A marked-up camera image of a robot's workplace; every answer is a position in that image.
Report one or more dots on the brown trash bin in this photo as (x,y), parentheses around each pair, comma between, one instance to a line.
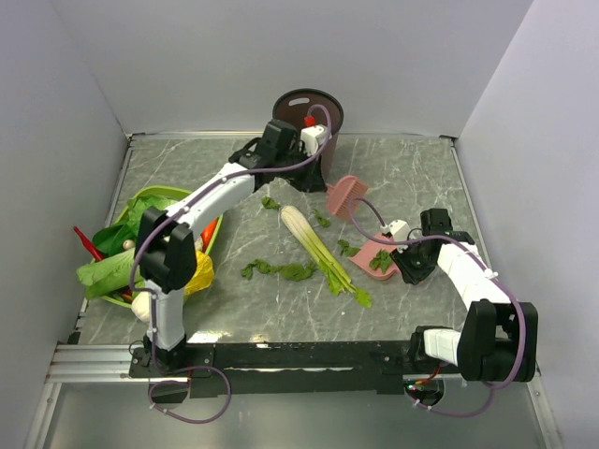
(294,106)

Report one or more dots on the orange carrot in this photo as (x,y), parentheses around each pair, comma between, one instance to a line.
(208,232)

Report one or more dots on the green scrap right of bin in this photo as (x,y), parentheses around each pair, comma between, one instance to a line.
(346,249)

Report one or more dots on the pink hand brush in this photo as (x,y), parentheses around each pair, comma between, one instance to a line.
(341,192)

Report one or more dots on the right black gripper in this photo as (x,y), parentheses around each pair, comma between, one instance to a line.
(411,275)

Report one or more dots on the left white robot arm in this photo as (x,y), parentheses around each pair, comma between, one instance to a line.
(165,253)

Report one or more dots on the white green bok choy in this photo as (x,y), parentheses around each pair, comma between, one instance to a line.
(108,275)

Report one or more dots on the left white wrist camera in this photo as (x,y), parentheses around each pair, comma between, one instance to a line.
(312,138)

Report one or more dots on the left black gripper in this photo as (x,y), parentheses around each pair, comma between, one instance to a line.
(314,181)

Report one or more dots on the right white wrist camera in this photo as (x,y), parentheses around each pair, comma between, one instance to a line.
(396,230)

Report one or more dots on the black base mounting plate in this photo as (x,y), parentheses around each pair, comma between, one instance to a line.
(208,369)

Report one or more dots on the green leafy lettuce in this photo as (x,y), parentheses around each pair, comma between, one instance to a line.
(110,240)

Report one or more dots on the aluminium frame rail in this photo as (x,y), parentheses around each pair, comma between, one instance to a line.
(80,363)

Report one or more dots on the red chili pepper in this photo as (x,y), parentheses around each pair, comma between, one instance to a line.
(88,245)

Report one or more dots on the celery stalk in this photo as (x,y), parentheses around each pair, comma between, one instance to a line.
(338,279)

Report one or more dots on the yellow napa cabbage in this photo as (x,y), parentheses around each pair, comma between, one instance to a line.
(203,276)

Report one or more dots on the green vegetable basket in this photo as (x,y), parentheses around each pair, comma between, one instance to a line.
(124,297)

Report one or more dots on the long green paper scrap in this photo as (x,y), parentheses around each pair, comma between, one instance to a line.
(294,272)

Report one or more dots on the green scrap near celery root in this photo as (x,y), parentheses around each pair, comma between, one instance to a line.
(270,203)

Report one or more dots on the green scrap by bin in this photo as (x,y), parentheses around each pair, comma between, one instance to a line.
(321,219)

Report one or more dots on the green scrap front right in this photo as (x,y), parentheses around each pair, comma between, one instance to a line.
(381,261)

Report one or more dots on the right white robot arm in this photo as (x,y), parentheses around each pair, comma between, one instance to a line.
(497,342)

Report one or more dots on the pink dustpan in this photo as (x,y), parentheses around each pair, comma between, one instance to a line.
(367,251)

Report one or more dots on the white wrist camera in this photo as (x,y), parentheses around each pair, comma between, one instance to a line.
(312,138)
(396,230)

